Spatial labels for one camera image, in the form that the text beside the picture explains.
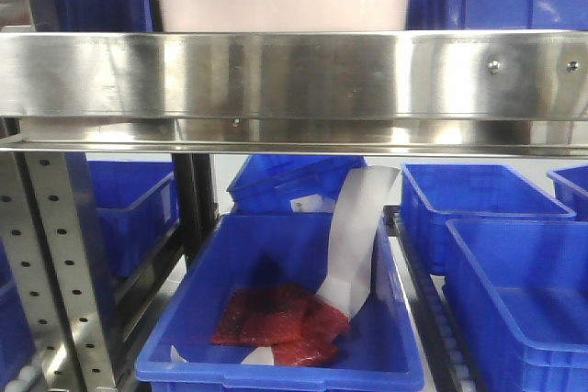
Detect far right blue bin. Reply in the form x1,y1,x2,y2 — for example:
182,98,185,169
547,164,587,221

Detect stainless steel shelf beam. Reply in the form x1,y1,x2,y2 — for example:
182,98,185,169
1,30,587,158

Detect white paper strip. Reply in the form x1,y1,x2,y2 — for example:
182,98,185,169
172,166,398,364

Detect right rear blue bin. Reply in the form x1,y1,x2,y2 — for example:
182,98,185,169
400,162,576,275

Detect far left lower blue bin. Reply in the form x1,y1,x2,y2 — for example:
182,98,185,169
1,247,35,390

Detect right front blue bin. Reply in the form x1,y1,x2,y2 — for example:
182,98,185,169
444,219,587,391

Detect perforated steel upright post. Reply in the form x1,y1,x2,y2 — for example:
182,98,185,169
1,0,128,391

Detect red mesh bags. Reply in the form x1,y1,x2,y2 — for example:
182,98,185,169
210,283,350,366

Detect tilted blue bin behind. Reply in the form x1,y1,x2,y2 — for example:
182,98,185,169
227,154,366,215

